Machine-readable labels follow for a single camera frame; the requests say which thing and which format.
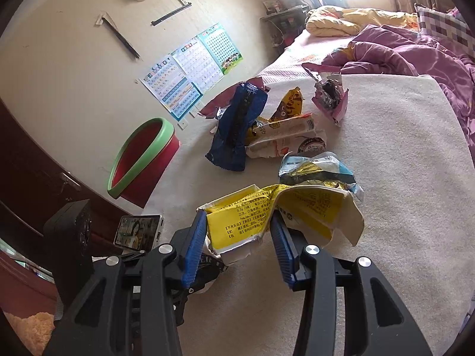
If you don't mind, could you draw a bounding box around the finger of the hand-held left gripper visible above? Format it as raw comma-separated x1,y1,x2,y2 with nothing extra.
174,251,228,325

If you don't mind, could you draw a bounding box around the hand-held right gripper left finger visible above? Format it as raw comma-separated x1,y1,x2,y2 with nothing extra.
42,209,208,356

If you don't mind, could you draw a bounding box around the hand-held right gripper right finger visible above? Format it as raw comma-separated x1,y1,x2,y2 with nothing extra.
270,215,433,356

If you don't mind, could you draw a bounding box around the yellow white snack bag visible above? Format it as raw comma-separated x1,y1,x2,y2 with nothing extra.
197,183,365,266

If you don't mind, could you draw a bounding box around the light blue wrapper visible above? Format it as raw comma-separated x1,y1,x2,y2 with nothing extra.
278,151,365,203

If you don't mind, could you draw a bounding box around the red bin with green rim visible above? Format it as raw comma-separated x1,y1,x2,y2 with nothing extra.
107,117,181,209

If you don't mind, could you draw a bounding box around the white strawberry snack bag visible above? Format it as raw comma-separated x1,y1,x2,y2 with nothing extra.
246,130,328,160

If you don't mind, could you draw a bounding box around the blue snack bag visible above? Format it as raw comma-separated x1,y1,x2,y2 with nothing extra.
205,77,270,172

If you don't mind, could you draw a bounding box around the white bag with orange print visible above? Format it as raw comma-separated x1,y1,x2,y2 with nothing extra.
249,113,316,145

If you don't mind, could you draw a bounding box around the small pink torn wrapper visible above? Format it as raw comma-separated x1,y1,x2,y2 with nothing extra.
301,62,350,127

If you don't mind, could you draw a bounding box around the smartphone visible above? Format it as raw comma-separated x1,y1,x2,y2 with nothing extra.
113,214,164,253

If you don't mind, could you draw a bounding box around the dark brown door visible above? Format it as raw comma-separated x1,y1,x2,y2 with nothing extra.
0,96,123,238

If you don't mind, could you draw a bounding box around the orange plush cloth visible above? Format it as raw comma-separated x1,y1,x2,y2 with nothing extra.
4,311,56,356

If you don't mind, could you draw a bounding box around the large pink snack bag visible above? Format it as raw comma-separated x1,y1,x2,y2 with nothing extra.
198,94,232,120

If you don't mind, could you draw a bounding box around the pink bed sheet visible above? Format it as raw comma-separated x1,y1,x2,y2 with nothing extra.
256,30,357,86

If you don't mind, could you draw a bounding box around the cluttered bedside table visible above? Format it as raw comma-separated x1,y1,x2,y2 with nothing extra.
260,0,310,47

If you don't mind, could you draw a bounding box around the purple quilt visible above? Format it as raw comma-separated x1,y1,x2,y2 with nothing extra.
321,24,475,156

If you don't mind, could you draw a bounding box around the yellow quilt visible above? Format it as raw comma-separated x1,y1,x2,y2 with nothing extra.
305,5,420,38

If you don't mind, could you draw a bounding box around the checkered pillow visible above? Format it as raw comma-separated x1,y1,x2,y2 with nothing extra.
414,3,472,50

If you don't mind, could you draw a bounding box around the metal door handle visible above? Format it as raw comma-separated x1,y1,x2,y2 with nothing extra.
59,172,82,192

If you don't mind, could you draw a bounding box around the light blue wall poster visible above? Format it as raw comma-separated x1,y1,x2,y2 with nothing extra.
139,55,204,121

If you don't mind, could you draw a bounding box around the white chart wall poster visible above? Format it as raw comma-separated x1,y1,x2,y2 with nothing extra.
170,36,225,91

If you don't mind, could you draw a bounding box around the green bordered wall poster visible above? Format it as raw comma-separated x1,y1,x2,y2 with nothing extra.
197,22,244,75

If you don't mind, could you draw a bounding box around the long black wall bar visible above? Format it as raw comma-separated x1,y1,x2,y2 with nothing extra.
94,12,142,60

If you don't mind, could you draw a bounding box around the short black wall bar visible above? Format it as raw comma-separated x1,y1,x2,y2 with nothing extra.
150,0,192,26

